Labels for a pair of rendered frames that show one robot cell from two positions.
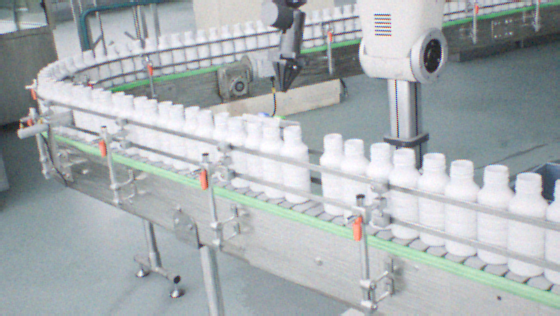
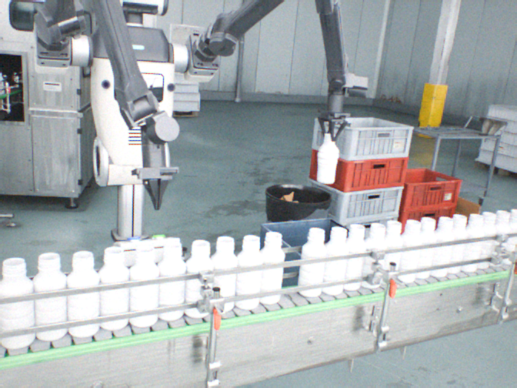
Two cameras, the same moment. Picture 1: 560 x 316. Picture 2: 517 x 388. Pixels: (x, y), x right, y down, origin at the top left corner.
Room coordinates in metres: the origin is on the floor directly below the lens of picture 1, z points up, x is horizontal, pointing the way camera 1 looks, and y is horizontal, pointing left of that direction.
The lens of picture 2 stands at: (1.14, 1.02, 1.58)
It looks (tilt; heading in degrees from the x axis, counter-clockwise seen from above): 17 degrees down; 285
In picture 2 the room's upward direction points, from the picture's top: 5 degrees clockwise
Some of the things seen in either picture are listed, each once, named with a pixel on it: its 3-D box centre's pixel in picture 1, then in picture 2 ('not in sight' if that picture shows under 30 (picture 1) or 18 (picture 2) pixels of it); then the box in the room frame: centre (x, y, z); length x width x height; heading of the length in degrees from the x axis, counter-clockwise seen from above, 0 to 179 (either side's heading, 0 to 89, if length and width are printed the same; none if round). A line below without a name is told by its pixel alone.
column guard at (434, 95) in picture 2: not in sight; (431, 110); (0.49, -10.27, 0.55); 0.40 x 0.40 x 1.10; 42
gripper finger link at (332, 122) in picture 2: not in sight; (332, 127); (1.34, -0.66, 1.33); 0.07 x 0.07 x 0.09; 45
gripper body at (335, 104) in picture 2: not in sight; (334, 105); (1.35, -0.66, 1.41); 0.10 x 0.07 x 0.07; 135
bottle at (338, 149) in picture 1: (336, 174); (312, 262); (1.28, -0.11, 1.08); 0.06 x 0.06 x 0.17
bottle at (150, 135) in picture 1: (154, 130); (16, 302); (1.76, 0.33, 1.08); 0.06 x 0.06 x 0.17
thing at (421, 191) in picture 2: not in sight; (415, 188); (0.91, -3.21, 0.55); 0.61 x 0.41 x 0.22; 45
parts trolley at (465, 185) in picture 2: not in sight; (448, 161); (0.51, -4.99, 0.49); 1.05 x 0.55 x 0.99; 42
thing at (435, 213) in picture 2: not in sight; (410, 213); (0.91, -3.21, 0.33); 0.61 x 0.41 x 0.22; 45
